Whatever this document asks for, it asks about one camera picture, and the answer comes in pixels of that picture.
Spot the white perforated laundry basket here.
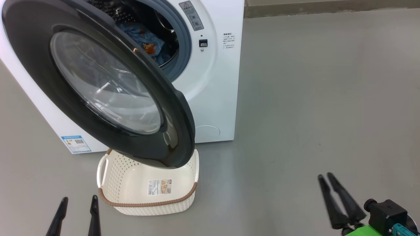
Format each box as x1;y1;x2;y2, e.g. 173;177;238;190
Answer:
97;148;200;216

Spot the grey warning sticker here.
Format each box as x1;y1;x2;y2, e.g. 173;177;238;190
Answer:
179;1;204;31

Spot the stainless steel washing machine drum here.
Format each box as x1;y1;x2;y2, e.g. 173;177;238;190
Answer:
87;0;179;66

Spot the blue energy label sticker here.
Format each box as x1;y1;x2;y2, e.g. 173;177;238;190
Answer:
61;135;92;154

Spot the paper basket product sticker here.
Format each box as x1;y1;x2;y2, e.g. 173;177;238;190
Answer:
148;179;173;196

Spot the round black glass washer door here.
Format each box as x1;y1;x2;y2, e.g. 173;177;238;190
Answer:
2;0;196;168

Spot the round white filter cover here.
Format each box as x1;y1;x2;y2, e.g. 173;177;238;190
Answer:
195;125;221;143

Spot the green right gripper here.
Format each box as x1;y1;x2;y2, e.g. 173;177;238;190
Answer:
318;172;392;236

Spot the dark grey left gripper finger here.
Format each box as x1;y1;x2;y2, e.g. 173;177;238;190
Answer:
88;195;101;236
45;197;69;236

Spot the white front-load washing machine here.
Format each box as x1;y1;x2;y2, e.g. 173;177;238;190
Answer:
0;0;245;154

